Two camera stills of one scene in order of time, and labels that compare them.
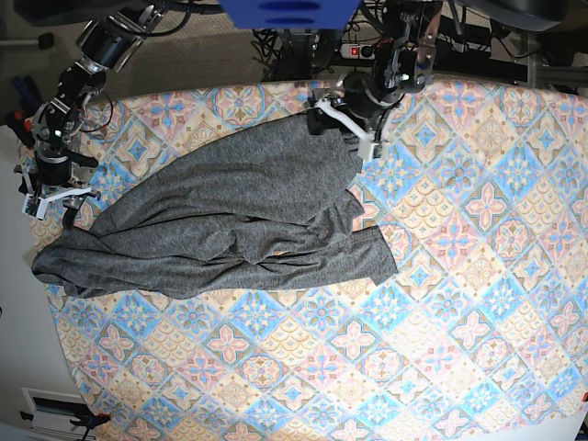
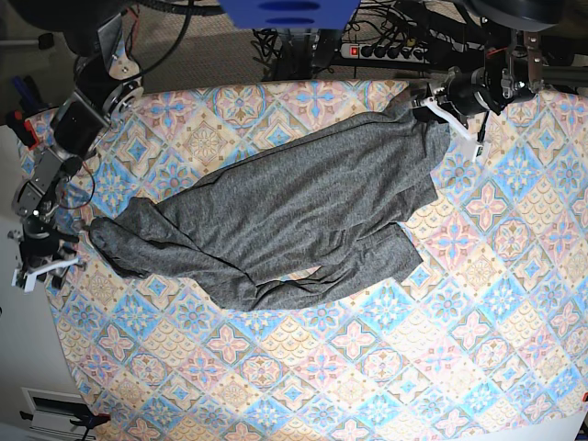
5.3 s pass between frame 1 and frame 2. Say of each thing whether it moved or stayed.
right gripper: moved
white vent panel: stayed
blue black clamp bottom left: stayed
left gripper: moved
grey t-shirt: moved
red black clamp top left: stayed
